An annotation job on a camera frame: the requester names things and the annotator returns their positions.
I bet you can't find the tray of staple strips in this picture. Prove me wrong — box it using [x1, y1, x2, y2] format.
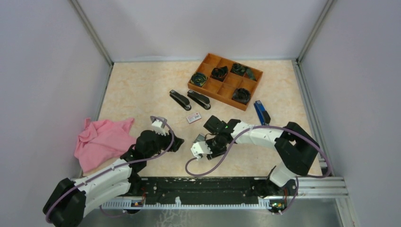
[194, 133, 206, 143]

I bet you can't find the black stapler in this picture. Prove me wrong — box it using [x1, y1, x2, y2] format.
[187, 89, 211, 110]
[169, 90, 192, 111]

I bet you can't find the blue stapler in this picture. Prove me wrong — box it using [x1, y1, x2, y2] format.
[253, 100, 271, 125]

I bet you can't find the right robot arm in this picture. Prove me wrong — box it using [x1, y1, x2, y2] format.
[191, 115, 320, 195]

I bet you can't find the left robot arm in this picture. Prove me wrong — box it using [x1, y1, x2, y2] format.
[43, 130, 184, 227]

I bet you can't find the red white staple box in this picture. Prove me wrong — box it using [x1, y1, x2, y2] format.
[186, 112, 202, 124]

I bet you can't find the black coiled item lower right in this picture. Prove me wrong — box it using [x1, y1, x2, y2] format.
[232, 87, 251, 105]

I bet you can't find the pink cloth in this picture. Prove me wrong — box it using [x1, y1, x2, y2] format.
[74, 118, 136, 173]

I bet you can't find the orange compartment tray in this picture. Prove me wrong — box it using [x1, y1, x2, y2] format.
[187, 53, 263, 111]

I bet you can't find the black coiled item blue-green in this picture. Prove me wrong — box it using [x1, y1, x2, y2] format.
[190, 72, 208, 87]

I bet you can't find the black coiled item centre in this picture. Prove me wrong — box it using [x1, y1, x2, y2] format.
[210, 66, 228, 82]

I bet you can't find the dark green flat item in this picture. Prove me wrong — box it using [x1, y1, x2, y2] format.
[245, 68, 257, 81]

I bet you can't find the black coiled item upper right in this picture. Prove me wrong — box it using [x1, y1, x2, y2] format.
[230, 63, 248, 76]

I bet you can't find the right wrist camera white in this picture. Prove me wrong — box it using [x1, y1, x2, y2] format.
[191, 141, 212, 159]

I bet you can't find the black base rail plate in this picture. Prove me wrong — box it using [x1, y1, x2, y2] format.
[126, 177, 296, 205]

